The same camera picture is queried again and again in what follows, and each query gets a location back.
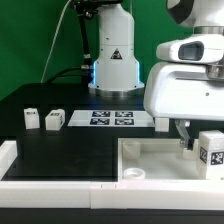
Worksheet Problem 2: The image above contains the white thin cable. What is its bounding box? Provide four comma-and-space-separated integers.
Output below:
40, 0, 73, 84

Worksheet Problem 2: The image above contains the black cable bundle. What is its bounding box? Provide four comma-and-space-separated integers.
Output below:
45, 0, 124, 85

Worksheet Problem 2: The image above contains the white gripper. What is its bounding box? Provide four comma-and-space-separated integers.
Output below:
143, 62, 224, 150

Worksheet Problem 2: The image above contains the white U-shaped obstacle fence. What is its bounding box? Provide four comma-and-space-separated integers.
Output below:
0, 141, 224, 211

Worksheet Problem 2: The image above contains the white sheet with markers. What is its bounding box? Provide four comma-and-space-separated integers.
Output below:
68, 110, 154, 127

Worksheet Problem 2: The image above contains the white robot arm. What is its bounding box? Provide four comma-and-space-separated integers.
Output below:
89, 0, 224, 145

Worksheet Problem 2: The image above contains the white square table top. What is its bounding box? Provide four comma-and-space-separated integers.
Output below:
118, 138, 224, 180

